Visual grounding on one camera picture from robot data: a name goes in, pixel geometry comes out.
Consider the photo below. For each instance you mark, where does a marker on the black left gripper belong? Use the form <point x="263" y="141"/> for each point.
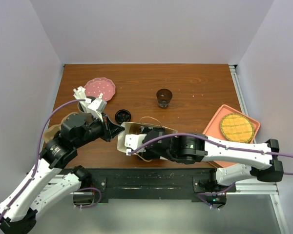
<point x="110" y="129"/>

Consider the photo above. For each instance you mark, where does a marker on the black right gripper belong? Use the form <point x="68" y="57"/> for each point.
<point x="146" y="154"/>

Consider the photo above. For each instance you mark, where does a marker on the yellow paper bag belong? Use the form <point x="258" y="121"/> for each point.
<point x="135" y="132"/>

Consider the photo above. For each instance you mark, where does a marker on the brown pulp cup carrier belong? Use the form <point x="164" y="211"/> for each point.
<point x="51" y="131"/>

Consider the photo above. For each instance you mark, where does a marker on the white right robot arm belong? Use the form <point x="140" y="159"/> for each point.
<point x="250" y="160"/>

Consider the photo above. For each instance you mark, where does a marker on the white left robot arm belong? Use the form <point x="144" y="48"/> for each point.
<point x="19" y="212"/>

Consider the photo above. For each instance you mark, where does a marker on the pink polka dot plate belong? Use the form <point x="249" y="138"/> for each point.
<point x="97" y="86"/>

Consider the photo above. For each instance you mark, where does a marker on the white wrapped straws bundle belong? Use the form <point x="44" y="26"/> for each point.
<point x="80" y="93"/>

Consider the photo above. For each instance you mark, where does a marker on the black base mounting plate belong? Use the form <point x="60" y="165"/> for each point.
<point x="209" y="181"/>

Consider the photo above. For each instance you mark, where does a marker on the salmon pink tray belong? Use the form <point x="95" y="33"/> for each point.
<point x="213" y="128"/>

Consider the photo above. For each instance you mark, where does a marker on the yellow woven coaster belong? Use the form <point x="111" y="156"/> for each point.
<point x="237" y="128"/>

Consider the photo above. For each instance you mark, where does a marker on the aluminium frame rail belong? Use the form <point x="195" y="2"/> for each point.
<point x="169" y="187"/>

